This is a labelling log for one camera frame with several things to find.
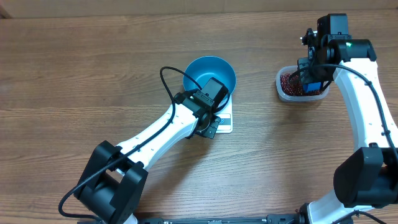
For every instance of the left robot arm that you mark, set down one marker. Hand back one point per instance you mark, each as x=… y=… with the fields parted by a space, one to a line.
x=112 y=182

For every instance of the red beans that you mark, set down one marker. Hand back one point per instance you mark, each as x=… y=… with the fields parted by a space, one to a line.
x=291 y=87

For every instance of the blue plastic measuring scoop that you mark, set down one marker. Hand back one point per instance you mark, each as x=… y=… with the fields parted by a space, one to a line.
x=312 y=88

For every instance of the white digital kitchen scale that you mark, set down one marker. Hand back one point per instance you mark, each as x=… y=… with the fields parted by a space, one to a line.
x=226 y=118

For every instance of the clear plastic food container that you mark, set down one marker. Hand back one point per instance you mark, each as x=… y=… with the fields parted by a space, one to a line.
x=295 y=99

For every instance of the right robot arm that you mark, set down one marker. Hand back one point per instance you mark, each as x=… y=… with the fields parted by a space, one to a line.
x=368 y=178

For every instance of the blue metal bowl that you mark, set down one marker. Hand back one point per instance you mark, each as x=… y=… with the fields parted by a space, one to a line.
x=204 y=68

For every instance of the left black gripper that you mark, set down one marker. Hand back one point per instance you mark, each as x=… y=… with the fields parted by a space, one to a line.
x=211 y=133

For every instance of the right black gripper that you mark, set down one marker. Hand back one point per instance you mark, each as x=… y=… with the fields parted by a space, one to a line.
x=306 y=77

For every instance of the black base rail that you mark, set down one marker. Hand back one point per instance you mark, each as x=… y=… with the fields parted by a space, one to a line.
x=269 y=219

